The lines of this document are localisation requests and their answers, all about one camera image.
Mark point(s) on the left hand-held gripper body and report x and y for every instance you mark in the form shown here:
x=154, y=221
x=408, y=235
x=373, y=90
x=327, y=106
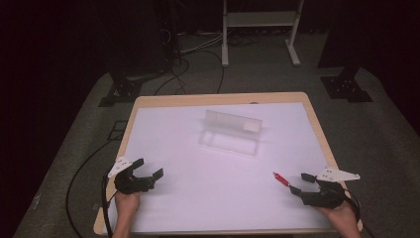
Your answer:
x=130, y=183

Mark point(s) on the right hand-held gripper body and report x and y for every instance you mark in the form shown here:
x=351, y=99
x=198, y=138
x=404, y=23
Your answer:
x=325, y=195

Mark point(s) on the small red pen-shaped tool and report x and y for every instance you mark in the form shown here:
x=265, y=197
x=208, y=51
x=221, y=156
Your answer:
x=281, y=178

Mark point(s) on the clear plastic box with lid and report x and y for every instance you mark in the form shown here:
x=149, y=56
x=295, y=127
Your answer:
x=231, y=134

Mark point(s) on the person's left hand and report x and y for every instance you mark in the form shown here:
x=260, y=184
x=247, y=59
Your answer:
x=127, y=203

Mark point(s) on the person's right hand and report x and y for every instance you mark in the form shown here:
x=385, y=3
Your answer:
x=340, y=214

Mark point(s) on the black tape square outline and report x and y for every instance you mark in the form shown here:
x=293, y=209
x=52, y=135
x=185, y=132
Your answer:
x=117, y=130

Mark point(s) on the white table mat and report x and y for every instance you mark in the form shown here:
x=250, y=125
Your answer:
x=214, y=191

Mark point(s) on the wooden table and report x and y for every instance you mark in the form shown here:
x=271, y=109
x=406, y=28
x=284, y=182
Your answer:
x=218, y=98

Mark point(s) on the black stand base plate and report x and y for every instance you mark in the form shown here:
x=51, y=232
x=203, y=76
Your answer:
x=345, y=87
x=124, y=91

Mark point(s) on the white metal stand frame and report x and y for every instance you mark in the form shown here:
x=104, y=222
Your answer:
x=259, y=19

